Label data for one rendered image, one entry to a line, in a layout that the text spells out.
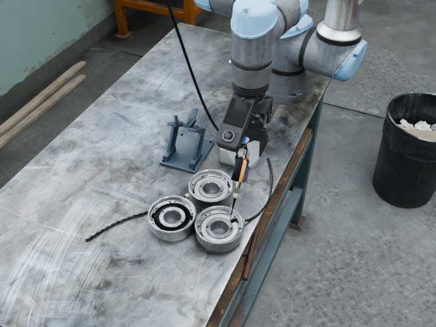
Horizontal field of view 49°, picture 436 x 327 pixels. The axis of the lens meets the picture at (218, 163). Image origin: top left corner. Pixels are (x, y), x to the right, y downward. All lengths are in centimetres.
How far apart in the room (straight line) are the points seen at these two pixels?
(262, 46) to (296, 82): 58
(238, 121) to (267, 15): 20
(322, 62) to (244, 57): 49
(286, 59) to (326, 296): 98
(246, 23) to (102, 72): 233
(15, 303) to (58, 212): 23
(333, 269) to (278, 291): 25
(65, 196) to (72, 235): 12
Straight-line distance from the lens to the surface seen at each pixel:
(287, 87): 141
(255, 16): 81
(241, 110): 90
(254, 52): 84
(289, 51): 134
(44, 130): 273
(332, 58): 130
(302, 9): 95
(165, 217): 109
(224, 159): 121
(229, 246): 102
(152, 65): 160
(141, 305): 98
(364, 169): 247
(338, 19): 127
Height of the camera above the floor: 164
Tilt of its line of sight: 44 degrees down
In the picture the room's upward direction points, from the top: straight up
